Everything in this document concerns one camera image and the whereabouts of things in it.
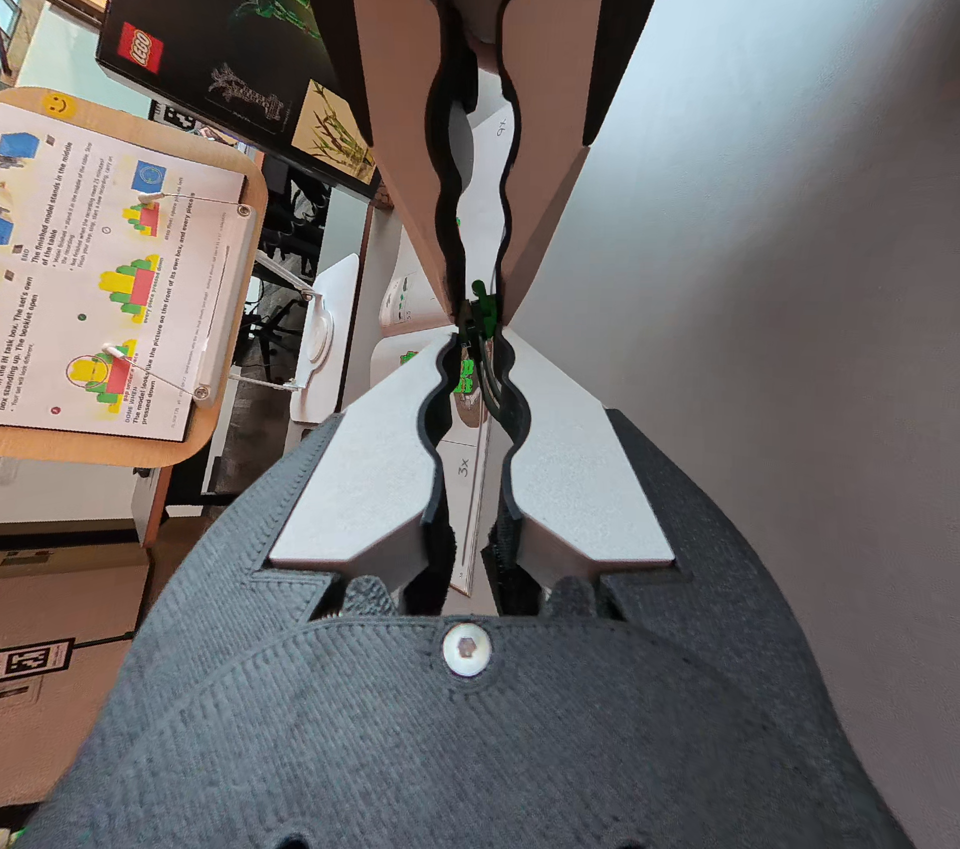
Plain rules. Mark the black lego set box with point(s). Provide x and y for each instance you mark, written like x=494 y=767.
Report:
x=225 y=24

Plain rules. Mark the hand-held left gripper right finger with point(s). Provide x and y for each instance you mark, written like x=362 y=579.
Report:
x=585 y=489

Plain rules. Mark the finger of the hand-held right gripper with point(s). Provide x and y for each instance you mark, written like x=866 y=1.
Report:
x=547 y=76
x=397 y=76

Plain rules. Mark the white stand base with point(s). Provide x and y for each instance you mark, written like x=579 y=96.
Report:
x=322 y=339

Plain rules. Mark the lego instruction booklet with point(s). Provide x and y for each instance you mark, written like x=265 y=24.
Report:
x=465 y=489

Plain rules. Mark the green lego leaf sprig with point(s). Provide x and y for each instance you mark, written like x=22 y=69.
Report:
x=484 y=309

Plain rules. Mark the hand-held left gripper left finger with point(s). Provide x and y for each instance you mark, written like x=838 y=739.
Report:
x=360 y=489

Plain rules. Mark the wooden clipboard with instruction sheet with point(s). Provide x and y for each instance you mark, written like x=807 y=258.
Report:
x=112 y=279

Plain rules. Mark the cardboard box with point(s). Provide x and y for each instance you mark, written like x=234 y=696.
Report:
x=60 y=601

